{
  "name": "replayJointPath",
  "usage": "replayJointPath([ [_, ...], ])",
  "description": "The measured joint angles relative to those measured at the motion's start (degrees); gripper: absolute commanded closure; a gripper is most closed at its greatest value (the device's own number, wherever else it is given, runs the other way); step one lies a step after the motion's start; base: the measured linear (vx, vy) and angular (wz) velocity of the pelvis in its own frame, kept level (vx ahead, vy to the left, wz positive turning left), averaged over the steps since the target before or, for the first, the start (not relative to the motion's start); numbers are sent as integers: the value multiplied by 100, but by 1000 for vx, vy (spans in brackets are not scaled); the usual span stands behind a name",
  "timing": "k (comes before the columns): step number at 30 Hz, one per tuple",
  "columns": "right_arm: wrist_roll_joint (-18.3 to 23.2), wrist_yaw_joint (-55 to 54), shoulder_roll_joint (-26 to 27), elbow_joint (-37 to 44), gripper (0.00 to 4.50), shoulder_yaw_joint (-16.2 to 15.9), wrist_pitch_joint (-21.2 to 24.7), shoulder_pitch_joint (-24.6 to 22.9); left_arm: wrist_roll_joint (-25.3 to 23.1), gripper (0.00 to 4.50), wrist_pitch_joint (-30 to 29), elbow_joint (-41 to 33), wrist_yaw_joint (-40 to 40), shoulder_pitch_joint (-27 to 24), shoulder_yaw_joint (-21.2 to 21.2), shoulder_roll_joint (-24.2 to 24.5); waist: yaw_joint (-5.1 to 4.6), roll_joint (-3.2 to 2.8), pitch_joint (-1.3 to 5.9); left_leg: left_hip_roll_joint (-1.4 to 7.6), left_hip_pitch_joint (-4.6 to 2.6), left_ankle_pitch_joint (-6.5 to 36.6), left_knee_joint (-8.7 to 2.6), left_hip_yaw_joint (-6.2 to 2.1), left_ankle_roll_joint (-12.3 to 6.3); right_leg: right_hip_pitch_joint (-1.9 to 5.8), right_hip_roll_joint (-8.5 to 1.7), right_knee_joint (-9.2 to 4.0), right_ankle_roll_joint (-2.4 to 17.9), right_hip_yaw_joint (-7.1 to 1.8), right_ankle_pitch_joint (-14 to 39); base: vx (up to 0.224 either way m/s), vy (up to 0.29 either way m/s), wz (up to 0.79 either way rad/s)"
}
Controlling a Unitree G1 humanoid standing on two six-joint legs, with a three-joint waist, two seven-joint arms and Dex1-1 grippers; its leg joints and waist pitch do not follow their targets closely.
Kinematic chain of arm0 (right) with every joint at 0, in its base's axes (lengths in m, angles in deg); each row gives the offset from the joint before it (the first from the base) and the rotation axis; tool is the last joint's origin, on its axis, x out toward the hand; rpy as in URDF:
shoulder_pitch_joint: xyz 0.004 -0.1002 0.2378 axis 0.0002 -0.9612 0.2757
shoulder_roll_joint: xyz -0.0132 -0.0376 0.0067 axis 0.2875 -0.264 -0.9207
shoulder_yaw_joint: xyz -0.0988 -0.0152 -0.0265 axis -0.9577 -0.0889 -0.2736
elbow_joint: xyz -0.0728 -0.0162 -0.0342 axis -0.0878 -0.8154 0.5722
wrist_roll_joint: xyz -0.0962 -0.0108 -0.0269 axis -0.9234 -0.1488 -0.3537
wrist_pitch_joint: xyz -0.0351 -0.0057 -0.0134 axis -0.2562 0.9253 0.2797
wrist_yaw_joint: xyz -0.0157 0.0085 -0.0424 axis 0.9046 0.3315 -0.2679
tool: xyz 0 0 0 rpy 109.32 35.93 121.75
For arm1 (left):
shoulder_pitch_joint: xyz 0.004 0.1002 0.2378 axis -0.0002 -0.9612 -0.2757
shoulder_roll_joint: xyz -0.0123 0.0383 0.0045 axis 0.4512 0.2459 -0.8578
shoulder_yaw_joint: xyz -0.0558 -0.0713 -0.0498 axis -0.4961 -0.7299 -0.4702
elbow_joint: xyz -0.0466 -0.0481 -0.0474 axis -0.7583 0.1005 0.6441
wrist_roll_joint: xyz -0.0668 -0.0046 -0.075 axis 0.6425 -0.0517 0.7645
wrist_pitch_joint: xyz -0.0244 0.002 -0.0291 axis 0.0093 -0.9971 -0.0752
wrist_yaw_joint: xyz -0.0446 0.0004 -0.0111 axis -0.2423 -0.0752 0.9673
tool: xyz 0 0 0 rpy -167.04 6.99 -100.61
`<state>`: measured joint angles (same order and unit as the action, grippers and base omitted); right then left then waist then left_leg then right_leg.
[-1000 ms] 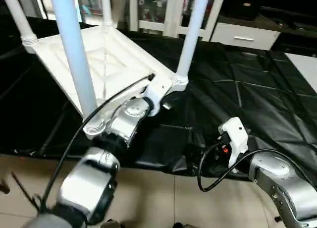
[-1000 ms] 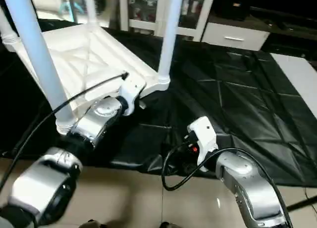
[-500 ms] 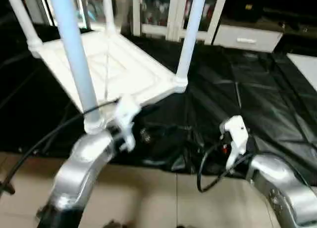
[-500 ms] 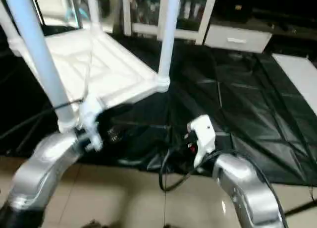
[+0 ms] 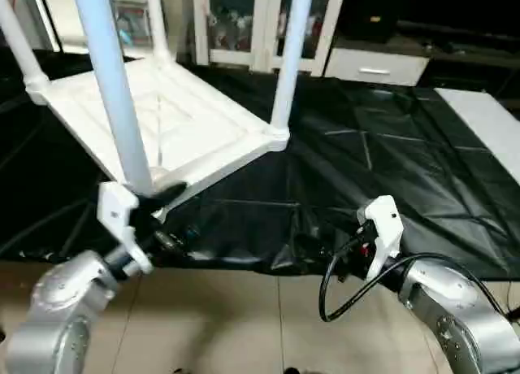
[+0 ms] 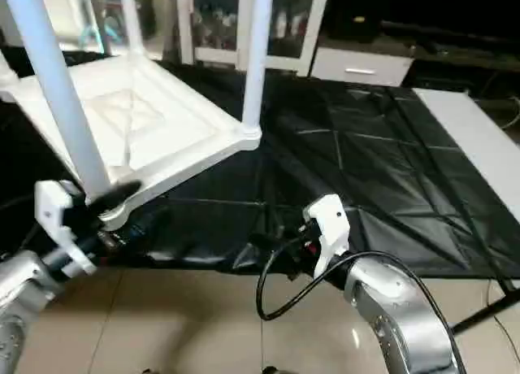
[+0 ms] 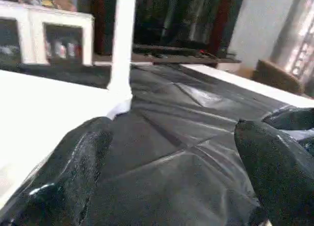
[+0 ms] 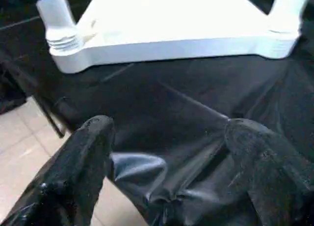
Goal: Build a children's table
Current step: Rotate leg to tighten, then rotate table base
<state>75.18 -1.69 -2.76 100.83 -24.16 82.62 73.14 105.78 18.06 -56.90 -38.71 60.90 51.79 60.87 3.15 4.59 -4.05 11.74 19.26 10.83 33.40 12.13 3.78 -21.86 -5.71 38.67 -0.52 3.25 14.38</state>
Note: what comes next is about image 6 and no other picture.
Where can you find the white plastic table top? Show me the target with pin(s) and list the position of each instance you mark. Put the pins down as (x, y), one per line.
(154, 122)

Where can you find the white plastic table leg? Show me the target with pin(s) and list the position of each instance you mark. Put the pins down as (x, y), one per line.
(57, 89)
(256, 57)
(4, 71)
(132, 20)

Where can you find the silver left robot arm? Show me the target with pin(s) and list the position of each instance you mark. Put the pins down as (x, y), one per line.
(20, 301)

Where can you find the black work mat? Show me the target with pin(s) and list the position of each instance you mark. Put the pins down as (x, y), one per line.
(366, 171)

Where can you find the blue grey floor appliance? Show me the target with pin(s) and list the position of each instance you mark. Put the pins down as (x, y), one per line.
(106, 24)

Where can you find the white drawer unit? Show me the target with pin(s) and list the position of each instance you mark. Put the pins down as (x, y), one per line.
(361, 67)

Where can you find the black metal bench leg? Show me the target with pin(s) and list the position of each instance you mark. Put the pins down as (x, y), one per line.
(487, 310)

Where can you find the white glass-door cabinet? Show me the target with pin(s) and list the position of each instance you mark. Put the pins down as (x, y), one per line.
(219, 24)

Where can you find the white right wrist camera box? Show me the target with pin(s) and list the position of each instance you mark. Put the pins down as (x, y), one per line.
(329, 223)

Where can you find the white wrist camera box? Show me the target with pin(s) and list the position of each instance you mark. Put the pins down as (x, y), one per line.
(53, 213)
(329, 223)

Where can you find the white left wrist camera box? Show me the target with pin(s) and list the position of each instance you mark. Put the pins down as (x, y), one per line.
(53, 213)

